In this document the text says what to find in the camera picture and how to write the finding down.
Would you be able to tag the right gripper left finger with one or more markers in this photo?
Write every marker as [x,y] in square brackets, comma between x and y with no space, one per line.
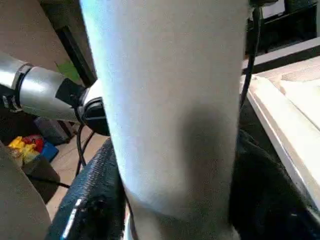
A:
[92,200]

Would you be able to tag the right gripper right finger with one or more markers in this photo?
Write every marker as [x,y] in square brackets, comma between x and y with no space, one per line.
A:
[270,210]

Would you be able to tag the white plastic table top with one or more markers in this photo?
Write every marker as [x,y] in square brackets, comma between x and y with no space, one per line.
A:
[295,115]

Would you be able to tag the white plastic table leg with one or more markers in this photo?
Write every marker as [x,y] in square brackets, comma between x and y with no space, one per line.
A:
[170,100]

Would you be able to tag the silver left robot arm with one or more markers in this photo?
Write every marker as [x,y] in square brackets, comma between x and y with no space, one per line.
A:
[40,92]

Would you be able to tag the colourful toy blocks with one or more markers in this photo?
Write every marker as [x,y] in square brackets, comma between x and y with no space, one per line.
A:
[30,146]

